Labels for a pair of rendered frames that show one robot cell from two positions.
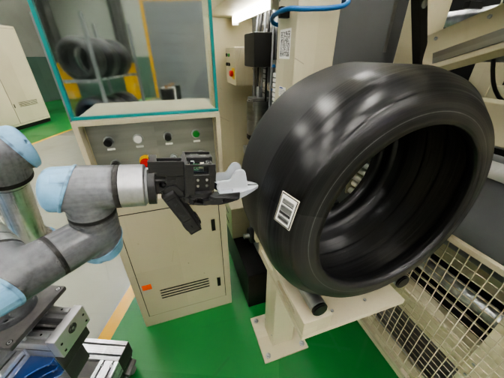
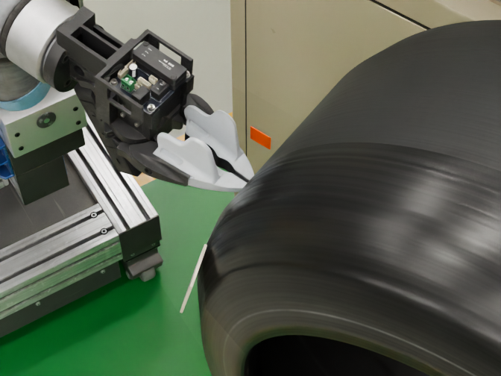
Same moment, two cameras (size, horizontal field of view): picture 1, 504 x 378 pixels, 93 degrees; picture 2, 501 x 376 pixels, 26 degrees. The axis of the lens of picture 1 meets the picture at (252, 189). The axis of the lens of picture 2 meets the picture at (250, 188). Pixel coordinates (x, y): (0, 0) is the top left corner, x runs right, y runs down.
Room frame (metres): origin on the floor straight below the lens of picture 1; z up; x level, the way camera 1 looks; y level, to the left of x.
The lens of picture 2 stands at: (0.13, -0.46, 2.02)
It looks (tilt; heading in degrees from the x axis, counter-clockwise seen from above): 55 degrees down; 55
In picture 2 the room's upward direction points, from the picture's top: straight up
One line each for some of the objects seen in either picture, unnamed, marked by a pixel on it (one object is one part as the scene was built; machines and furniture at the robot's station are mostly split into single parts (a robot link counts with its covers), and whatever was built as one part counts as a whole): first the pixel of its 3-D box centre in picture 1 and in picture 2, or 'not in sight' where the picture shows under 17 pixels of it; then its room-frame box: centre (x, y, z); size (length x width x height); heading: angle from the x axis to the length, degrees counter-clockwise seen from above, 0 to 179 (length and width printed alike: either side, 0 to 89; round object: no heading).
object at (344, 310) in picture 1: (322, 272); not in sight; (0.60, -0.26, 0.80); 0.37 x 0.36 x 0.02; 108
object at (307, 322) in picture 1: (288, 275); not in sight; (0.56, -0.12, 0.84); 0.36 x 0.09 x 0.06; 18
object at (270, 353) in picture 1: (277, 331); not in sight; (0.84, -0.16, 0.01); 0.27 x 0.27 x 0.02; 18
